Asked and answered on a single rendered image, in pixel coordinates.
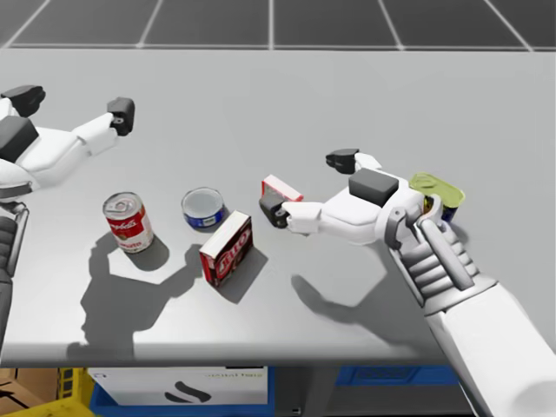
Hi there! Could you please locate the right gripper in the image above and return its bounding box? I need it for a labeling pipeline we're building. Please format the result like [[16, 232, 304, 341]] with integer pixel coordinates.
[[258, 148, 419, 249]]

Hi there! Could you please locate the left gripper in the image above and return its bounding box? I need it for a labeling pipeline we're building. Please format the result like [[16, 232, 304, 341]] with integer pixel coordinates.
[[0, 84, 136, 190]]

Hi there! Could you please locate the small red carton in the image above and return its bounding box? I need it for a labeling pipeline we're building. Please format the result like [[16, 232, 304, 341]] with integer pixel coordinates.
[[261, 174, 305, 203]]

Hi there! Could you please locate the blue box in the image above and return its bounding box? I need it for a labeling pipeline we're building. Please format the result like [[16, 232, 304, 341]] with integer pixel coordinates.
[[89, 367, 277, 417], [334, 365, 460, 388]]

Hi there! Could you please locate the white box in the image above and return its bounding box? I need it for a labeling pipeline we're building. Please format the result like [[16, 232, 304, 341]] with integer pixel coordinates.
[[87, 367, 269, 407]]

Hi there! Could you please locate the brown box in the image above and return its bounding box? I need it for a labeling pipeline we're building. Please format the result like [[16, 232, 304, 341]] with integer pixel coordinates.
[[0, 367, 61, 412]]

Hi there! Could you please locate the red and white carton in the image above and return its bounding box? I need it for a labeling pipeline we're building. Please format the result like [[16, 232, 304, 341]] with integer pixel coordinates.
[[198, 209, 255, 288]]

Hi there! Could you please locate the blue flat can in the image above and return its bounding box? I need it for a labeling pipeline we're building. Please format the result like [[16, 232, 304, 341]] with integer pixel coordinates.
[[180, 186, 227, 230]]

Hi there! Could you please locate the green and blue rectangular can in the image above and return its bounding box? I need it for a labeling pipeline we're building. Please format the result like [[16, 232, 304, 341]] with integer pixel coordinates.
[[408, 172, 467, 224]]

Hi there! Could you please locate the red and white can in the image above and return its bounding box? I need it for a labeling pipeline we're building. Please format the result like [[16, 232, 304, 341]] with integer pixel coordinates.
[[102, 191, 156, 255]]

